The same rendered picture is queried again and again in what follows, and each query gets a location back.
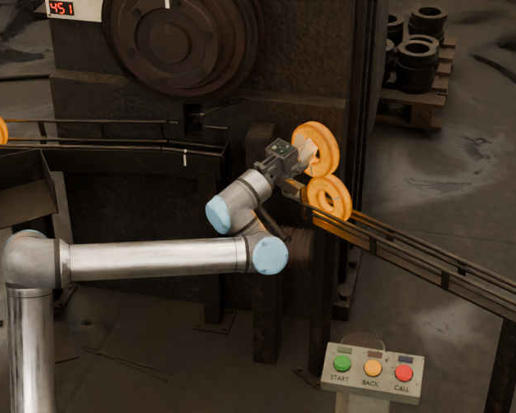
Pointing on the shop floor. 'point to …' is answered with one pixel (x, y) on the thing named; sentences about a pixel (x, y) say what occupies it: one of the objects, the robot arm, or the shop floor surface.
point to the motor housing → (273, 339)
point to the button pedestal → (377, 384)
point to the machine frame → (66, 64)
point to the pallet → (417, 68)
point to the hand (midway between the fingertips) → (314, 143)
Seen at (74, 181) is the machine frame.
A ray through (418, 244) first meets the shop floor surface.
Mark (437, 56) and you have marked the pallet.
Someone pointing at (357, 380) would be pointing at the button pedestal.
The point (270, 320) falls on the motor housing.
